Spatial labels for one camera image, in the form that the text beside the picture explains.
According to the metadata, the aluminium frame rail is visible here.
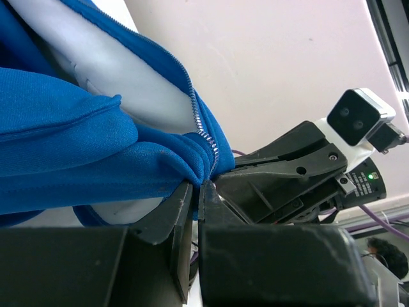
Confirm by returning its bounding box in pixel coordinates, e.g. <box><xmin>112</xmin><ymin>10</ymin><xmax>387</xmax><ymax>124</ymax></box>
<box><xmin>367</xmin><ymin>1</ymin><xmax>408</xmax><ymax>116</ymax></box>

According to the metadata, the blue zip-up jacket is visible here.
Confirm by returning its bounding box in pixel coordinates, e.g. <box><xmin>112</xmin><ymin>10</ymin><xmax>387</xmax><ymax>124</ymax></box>
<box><xmin>1</xmin><ymin>1</ymin><xmax>235</xmax><ymax>227</ymax></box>

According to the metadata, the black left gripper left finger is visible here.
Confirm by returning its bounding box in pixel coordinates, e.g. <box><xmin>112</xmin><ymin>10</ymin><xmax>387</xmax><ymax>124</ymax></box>
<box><xmin>1</xmin><ymin>183</ymin><xmax>193</xmax><ymax>306</ymax></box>

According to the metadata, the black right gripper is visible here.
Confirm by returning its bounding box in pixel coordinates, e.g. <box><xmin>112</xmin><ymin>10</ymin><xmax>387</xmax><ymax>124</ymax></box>
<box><xmin>215</xmin><ymin>121</ymin><xmax>387</xmax><ymax>224</ymax></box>

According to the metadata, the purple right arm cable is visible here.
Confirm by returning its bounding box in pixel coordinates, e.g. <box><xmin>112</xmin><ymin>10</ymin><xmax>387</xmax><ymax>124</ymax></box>
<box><xmin>229</xmin><ymin>148</ymin><xmax>409</xmax><ymax>242</ymax></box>

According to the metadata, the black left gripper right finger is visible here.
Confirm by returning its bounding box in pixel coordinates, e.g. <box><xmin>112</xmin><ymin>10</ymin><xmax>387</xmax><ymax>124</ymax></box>
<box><xmin>199</xmin><ymin>181</ymin><xmax>377</xmax><ymax>306</ymax></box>

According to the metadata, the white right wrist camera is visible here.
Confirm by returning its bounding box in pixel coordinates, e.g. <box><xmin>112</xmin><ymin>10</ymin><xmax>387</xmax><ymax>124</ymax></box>
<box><xmin>314</xmin><ymin>88</ymin><xmax>408</xmax><ymax>173</ymax></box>

